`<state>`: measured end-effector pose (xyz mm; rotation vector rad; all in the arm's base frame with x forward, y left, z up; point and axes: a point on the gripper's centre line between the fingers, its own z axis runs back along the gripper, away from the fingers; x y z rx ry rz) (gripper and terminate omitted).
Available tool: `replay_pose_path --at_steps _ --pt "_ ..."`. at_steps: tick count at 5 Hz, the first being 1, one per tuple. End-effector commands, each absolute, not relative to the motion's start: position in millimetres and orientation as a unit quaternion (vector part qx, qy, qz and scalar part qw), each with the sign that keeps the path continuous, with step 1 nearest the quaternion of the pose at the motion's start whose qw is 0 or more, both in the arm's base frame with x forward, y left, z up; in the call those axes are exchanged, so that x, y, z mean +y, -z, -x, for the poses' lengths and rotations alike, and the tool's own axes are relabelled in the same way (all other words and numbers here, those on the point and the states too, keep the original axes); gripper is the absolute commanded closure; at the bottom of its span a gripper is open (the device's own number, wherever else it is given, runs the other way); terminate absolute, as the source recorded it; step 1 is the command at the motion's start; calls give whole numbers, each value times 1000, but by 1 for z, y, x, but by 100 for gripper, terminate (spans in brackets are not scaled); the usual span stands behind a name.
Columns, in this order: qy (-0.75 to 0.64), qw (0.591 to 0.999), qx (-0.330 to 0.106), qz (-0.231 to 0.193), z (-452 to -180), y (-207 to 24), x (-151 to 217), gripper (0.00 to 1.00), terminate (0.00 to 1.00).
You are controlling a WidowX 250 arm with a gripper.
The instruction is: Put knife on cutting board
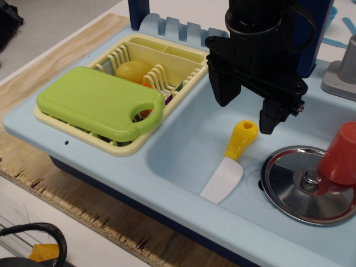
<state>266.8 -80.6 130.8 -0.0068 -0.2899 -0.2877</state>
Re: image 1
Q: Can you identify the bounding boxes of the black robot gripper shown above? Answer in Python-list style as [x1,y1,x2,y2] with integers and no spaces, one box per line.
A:
[205,36,308,135]

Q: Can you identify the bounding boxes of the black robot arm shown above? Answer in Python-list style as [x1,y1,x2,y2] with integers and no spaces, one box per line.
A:
[205,1,316,135]

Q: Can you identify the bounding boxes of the green plastic cutting board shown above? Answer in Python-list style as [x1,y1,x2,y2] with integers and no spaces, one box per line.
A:
[37,67,165,142]

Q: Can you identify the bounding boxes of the wooden base board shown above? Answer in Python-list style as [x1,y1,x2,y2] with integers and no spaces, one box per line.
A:
[1,11,232,266]

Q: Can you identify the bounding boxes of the purple toy item in rack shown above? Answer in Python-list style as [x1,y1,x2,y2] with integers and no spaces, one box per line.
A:
[165,82,183,105]

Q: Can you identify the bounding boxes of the cream plastic dish rack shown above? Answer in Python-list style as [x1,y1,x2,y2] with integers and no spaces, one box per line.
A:
[34,34,207,156]

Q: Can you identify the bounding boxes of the silver metal pot lid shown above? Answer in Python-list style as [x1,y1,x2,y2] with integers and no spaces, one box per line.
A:
[260,146,355,226]

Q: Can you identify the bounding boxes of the grey toy faucet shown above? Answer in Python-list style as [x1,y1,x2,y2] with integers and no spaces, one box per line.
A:
[321,35,355,101]

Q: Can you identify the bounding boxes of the orange toy item in rack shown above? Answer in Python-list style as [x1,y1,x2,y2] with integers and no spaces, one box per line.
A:
[142,82,152,88]

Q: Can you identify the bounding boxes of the red plastic cup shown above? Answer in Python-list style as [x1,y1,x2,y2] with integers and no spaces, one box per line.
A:
[319,121,355,185]

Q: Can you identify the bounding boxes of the light blue toy sink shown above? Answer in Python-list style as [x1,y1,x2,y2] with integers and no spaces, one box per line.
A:
[1,14,355,266]

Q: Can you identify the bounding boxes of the yellow toy potato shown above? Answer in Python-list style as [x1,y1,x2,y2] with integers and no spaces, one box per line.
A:
[115,61,150,84]

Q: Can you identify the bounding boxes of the blue plastic utensil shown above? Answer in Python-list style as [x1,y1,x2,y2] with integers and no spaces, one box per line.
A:
[322,6,355,48]

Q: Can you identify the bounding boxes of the black object top left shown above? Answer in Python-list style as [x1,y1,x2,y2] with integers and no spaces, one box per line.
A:
[1,0,24,52]

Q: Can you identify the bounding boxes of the orange yellow tape piece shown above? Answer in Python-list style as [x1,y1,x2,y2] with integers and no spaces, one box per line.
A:
[28,244,60,263]

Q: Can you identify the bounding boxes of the yellow handled toy knife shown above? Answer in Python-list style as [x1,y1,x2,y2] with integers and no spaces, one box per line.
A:
[200,120,259,204]

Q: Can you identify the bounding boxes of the dark blue sink back frame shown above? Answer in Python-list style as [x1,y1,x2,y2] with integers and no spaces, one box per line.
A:
[127,0,335,79]

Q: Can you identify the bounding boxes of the black braided cable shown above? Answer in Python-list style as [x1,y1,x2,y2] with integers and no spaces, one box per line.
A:
[0,222,68,267]

